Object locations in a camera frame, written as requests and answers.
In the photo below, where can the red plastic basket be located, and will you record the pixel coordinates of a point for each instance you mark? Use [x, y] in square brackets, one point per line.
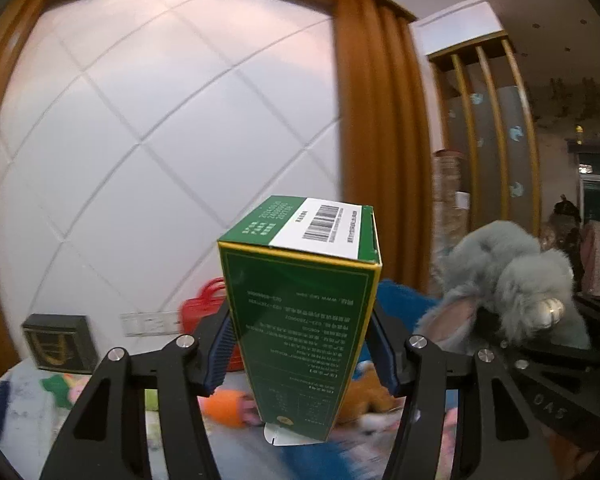
[200, 310]

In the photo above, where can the brown wooden wall frame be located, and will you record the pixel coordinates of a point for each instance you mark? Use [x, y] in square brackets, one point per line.
[380, 135]

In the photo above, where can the printed blanket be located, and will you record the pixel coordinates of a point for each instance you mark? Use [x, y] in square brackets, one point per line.
[25, 420]

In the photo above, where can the orange carrot plush toy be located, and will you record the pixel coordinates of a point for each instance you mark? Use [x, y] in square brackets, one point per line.
[225, 407]

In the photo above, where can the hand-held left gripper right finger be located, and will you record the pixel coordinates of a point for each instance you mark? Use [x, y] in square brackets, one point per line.
[385, 360]

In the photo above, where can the black box with gold pattern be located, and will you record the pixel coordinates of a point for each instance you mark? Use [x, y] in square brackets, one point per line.
[60, 345]

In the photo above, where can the white wall socket panel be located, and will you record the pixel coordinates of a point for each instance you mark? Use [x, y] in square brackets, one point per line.
[150, 323]

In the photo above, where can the grey plush toy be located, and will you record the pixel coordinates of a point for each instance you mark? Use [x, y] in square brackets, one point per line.
[510, 270]

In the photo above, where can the green and pink small toy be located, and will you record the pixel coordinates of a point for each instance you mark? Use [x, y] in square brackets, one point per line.
[62, 387]

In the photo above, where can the brown plush toy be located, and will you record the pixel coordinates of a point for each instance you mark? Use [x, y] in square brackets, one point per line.
[365, 395]

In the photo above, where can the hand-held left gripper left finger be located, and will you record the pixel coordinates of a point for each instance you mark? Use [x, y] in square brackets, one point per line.
[217, 355]

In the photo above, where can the green carton box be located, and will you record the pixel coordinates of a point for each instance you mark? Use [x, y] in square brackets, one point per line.
[300, 310]

